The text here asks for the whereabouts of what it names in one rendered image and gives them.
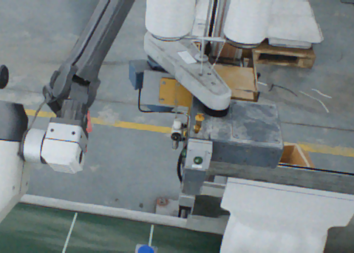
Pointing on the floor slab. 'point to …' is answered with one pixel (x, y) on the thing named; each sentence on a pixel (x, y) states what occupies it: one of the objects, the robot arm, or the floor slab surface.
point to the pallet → (304, 56)
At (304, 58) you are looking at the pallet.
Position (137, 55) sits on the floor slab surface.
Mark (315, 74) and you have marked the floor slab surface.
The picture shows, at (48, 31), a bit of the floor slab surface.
